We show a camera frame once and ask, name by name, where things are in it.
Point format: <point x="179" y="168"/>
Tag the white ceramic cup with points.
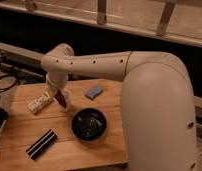
<point x="68" y="100"/>

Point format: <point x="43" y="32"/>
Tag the wooden board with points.
<point x="68" y="153"/>

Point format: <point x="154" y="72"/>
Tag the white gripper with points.
<point x="55" y="82"/>

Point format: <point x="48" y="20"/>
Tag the black striped rectangular block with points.
<point x="41" y="144"/>

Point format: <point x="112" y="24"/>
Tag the blue sponge block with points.
<point x="93" y="92"/>

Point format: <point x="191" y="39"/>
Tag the black round bowl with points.
<point x="89" y="124"/>

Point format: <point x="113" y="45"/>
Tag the white rectangular block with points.
<point x="40" y="102"/>

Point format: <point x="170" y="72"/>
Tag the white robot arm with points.
<point x="157" y="102"/>

